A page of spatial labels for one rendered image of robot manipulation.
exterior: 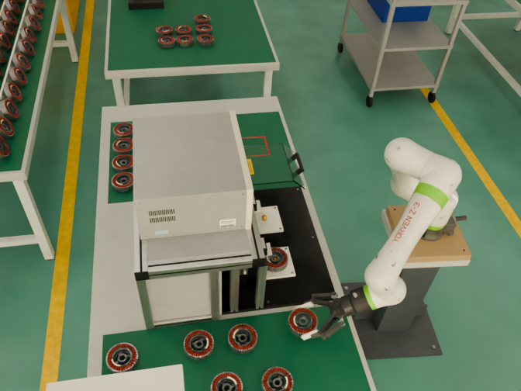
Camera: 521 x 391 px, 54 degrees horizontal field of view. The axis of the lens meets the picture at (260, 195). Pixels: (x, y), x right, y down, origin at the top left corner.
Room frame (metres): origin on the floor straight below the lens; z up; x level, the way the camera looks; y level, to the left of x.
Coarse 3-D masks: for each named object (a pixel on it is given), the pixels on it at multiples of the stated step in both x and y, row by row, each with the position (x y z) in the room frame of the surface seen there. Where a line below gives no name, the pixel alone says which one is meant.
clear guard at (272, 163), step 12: (264, 144) 1.72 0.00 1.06; (276, 144) 1.72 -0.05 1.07; (252, 156) 1.63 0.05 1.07; (264, 156) 1.64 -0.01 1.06; (276, 156) 1.65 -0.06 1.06; (288, 156) 1.67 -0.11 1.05; (264, 168) 1.56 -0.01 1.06; (276, 168) 1.57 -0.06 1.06; (288, 168) 1.57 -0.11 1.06; (252, 180) 1.49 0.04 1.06; (264, 180) 1.49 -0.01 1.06; (276, 180) 1.50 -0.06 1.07; (288, 180) 1.50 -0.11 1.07; (300, 180) 1.55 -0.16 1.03
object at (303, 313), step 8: (296, 312) 1.03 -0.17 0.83; (304, 312) 1.03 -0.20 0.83; (312, 312) 1.04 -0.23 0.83; (288, 320) 1.00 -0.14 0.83; (296, 320) 1.01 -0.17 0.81; (304, 320) 1.01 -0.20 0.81; (312, 320) 1.00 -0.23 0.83; (296, 328) 0.96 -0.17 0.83; (304, 328) 0.97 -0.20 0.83; (312, 328) 0.97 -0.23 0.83
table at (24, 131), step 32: (0, 0) 3.46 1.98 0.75; (32, 0) 3.34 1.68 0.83; (64, 0) 3.93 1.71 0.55; (0, 32) 2.86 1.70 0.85; (32, 32) 2.96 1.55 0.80; (0, 64) 2.65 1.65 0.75; (32, 64) 2.68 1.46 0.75; (32, 96) 2.36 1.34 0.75; (0, 128) 1.96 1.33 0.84; (32, 128) 2.08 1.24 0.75; (0, 160) 1.82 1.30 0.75; (32, 224) 1.76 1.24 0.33
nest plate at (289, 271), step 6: (288, 252) 1.35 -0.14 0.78; (270, 258) 1.31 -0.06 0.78; (288, 258) 1.32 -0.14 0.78; (288, 264) 1.29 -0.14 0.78; (288, 270) 1.26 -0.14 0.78; (294, 270) 1.26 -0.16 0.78; (270, 276) 1.22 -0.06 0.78; (276, 276) 1.22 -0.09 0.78; (282, 276) 1.23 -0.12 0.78; (288, 276) 1.23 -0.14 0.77
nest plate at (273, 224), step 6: (264, 210) 1.58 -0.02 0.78; (270, 210) 1.59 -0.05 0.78; (276, 210) 1.59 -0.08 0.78; (258, 216) 1.54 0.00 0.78; (270, 216) 1.55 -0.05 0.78; (276, 216) 1.55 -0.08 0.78; (258, 222) 1.51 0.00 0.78; (264, 222) 1.51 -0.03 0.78; (270, 222) 1.52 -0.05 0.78; (276, 222) 1.52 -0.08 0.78; (258, 228) 1.47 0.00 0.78; (264, 228) 1.48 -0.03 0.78; (270, 228) 1.48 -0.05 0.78; (276, 228) 1.48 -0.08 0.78; (282, 228) 1.48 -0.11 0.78
